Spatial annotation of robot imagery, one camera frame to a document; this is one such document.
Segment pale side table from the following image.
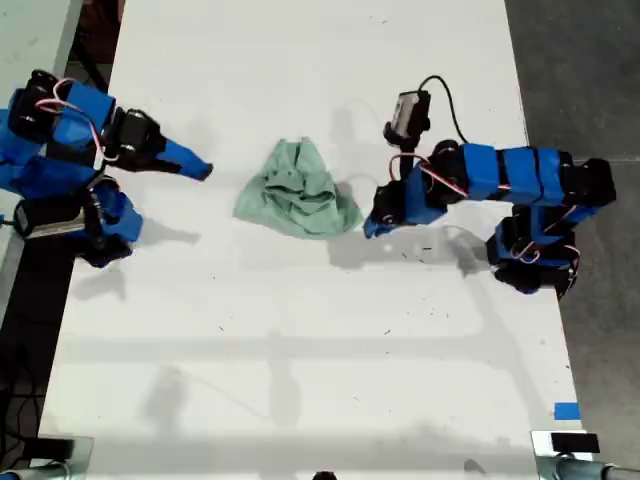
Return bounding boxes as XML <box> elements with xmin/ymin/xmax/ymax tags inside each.
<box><xmin>0</xmin><ymin>0</ymin><xmax>84</xmax><ymax>311</ymax></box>

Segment black camera box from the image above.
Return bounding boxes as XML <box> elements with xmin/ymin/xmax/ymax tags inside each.
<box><xmin>388</xmin><ymin>90</ymin><xmax>432</xmax><ymax>137</ymax></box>
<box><xmin>13</xmin><ymin>199</ymin><xmax>87</xmax><ymax>240</ymax></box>

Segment white box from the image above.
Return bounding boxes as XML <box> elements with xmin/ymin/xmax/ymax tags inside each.
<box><xmin>530</xmin><ymin>429</ymin><xmax>609</xmax><ymax>459</ymax></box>

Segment small black box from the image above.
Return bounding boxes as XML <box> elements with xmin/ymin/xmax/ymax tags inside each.
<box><xmin>35</xmin><ymin>437</ymin><xmax>76</xmax><ymax>462</ymax></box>

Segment black camera cable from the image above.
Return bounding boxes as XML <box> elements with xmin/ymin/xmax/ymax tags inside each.
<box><xmin>418</xmin><ymin>74</ymin><xmax>471</xmax><ymax>146</ymax></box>

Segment black camera stalk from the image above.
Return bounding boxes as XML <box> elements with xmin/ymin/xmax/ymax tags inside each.
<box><xmin>82</xmin><ymin>189</ymin><xmax>109</xmax><ymax>249</ymax></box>
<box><xmin>383</xmin><ymin>119</ymin><xmax>421</xmax><ymax>166</ymax></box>

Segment pale green T-shirt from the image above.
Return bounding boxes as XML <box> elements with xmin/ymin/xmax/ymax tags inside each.
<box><xmin>232</xmin><ymin>137</ymin><xmax>365</xmax><ymax>241</ymax></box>

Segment black floor cables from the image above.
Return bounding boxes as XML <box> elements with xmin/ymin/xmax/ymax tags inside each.
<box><xmin>0</xmin><ymin>374</ymin><xmax>49</xmax><ymax>451</ymax></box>

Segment black flat device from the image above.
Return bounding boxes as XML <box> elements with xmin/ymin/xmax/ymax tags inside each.
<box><xmin>549</xmin><ymin>432</ymin><xmax>600</xmax><ymax>454</ymax></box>

